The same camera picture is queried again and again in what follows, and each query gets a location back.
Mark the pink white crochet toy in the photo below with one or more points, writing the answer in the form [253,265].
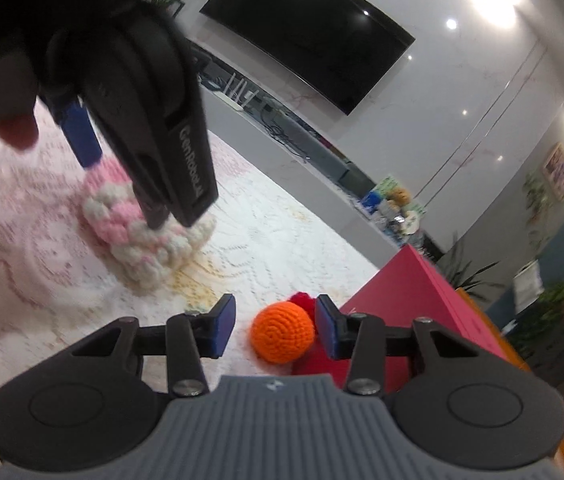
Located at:
[112,220]

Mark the black wall television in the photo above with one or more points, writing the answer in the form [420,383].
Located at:
[302,25]

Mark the white router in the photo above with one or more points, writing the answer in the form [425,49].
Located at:
[234,100]

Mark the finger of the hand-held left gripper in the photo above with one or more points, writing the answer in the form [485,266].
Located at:
[182,175]
[82,135]

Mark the red crochet toy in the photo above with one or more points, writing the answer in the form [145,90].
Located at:
[301,301]

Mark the red box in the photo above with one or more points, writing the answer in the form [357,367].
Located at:
[412,290]

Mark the framed wall picture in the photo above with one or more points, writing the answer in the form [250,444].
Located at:
[559,170]

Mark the pink lace tablecloth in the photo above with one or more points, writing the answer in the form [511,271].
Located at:
[262,220]

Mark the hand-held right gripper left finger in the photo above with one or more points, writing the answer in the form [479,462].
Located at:
[224,325]

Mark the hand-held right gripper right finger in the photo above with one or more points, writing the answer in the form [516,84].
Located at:
[326,327]

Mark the low television cabinet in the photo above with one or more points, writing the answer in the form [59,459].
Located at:
[322,195]

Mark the orange crochet ball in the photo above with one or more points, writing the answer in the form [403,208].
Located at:
[282,332]

